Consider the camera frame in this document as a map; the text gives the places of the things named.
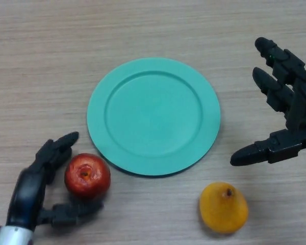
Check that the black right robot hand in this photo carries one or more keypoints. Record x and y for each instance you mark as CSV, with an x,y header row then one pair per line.
x,y
302,107

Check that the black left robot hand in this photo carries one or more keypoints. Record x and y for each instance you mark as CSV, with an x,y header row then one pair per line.
x,y
26,194

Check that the red apple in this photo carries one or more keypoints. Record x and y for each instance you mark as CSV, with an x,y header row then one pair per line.
x,y
88,181

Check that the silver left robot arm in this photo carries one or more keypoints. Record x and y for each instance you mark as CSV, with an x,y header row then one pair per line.
x,y
14,236

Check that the green round plate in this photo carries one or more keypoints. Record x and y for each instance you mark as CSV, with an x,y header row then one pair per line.
x,y
154,117

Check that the yellow orange pear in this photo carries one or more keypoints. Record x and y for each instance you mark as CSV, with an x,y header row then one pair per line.
x,y
223,211

